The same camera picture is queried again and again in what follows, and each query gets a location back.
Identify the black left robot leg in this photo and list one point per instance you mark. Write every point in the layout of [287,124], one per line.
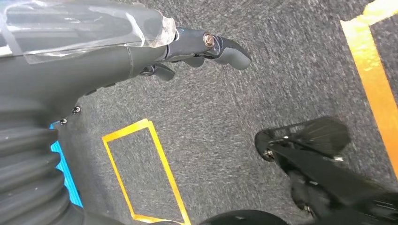
[326,180]

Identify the yellow floor tape square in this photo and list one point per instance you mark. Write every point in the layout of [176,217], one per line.
[130,129]
[373,80]

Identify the clear plastic hand cover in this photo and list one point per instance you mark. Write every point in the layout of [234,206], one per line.
[93,28]

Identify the blue metal shelf rack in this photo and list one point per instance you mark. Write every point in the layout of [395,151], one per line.
[67,174]

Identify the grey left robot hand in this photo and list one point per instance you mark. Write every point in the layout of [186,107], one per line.
[77,77]

